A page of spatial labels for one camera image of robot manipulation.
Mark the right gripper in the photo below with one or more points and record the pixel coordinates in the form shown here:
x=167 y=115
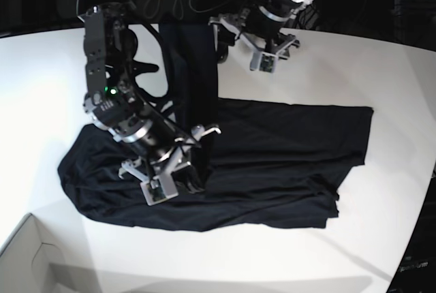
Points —
x=164 y=164

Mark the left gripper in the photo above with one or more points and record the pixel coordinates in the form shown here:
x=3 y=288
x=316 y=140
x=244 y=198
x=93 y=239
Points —
x=260 y=31

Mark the black t-shirt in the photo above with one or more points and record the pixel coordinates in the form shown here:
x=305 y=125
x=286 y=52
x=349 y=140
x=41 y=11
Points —
x=273 y=164

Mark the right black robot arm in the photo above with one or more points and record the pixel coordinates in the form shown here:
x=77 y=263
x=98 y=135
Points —
x=150 y=97

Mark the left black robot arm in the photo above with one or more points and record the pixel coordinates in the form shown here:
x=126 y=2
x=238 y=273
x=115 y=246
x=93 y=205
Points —
x=283 y=8

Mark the white cardboard box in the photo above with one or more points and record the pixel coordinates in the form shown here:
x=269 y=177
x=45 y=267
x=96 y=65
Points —
x=24 y=264

